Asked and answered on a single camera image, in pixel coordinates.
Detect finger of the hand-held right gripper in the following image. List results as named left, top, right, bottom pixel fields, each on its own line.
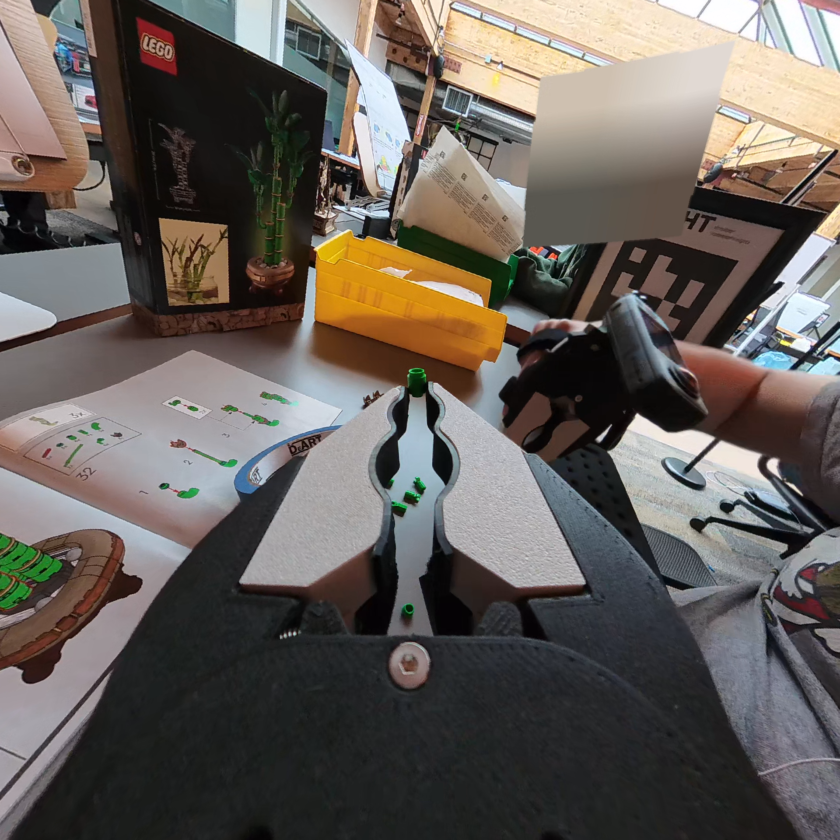
left=504, top=392, right=597, bottom=463

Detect white printed paper bags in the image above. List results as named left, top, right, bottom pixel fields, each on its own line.
left=397, top=126, right=527, bottom=262

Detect black round stand base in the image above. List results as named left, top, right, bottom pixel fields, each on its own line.
left=661, top=438, right=721, bottom=491

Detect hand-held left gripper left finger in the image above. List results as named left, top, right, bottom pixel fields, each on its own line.
left=239, top=386, right=404, bottom=614

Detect scattered green lego clip pieces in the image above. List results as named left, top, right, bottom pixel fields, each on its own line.
left=386, top=476, right=429, bottom=517

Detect lego instruction booklet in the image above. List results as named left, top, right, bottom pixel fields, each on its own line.
left=0, top=350, right=343, bottom=798

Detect black framed marker sign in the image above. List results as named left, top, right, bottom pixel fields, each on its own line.
left=567, top=187, right=828, bottom=349

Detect green plastic bin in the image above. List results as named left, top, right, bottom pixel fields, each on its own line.
left=395, top=223, right=519, bottom=309

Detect person's right hand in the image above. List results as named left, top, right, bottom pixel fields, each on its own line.
left=528, top=318, right=592, bottom=352

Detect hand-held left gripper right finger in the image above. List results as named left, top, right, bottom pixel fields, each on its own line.
left=428, top=382, right=587, bottom=614

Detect yellow plastic bin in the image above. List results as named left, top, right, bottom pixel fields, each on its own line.
left=314, top=230, right=508, bottom=373

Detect white plastic bag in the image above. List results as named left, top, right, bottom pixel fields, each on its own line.
left=377, top=266, right=487, bottom=306

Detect office chair wheel base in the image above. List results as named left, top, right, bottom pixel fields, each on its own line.
left=689, top=456, right=831, bottom=542

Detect wooden tower model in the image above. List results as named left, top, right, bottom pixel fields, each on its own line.
left=311, top=154, right=339, bottom=237

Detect blue masking tape roll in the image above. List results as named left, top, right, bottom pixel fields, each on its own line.
left=234, top=424, right=343, bottom=496

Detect black office chair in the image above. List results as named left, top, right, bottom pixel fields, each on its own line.
left=640, top=524, right=719, bottom=592

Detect white board easel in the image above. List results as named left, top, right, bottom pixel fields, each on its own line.
left=343, top=41, right=414, bottom=198

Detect person's grey printed shirt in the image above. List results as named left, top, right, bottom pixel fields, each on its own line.
left=672, top=381, right=840, bottom=840

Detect lego set box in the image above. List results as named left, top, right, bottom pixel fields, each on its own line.
left=88, top=0, right=329, bottom=337

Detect person's right forearm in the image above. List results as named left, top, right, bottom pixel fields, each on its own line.
left=669, top=340, right=818, bottom=455

